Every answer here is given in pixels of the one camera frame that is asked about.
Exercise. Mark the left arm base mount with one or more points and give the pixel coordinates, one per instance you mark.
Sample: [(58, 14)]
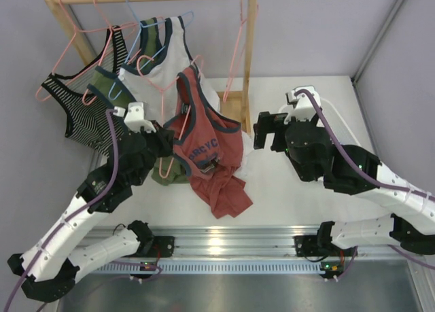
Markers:
[(161, 245)]

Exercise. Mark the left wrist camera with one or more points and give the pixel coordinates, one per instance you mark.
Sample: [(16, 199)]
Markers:
[(134, 117)]

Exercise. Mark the wooden clothes rack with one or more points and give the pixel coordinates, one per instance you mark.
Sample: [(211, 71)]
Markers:
[(236, 103)]

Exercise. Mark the slotted cable duct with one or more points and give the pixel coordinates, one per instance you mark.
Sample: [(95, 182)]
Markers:
[(215, 267)]

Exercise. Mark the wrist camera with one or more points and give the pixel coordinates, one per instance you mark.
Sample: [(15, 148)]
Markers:
[(134, 117), (299, 106)]

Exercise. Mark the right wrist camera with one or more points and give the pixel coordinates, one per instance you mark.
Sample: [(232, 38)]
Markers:
[(299, 106)]

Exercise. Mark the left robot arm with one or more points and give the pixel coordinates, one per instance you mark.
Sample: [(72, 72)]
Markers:
[(51, 268)]

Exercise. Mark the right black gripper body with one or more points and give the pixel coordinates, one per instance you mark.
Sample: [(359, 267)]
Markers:
[(272, 124)]

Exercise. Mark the green tank top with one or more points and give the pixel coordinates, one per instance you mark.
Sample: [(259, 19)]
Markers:
[(148, 77)]

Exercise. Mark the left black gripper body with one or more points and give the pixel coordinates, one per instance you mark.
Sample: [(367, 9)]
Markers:
[(164, 137)]

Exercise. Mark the black white striped tank top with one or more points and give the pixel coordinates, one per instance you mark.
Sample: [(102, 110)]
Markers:
[(88, 125)]

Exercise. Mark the red tank top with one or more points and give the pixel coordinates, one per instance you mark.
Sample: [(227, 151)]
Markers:
[(209, 146)]

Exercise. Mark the blue wire hanger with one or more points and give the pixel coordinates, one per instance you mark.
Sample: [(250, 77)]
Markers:
[(137, 43)]

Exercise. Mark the white plastic laundry basket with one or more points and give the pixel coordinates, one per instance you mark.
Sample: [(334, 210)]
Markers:
[(336, 122)]

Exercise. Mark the pink hanger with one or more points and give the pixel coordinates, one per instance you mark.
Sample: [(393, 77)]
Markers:
[(64, 50), (237, 54), (198, 63), (112, 30)]

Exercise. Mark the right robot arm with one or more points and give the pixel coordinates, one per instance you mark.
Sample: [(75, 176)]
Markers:
[(316, 156)]

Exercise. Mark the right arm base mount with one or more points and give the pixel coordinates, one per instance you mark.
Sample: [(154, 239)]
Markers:
[(316, 248)]

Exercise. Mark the aluminium mounting rail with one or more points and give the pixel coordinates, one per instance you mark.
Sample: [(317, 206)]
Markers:
[(234, 241)]

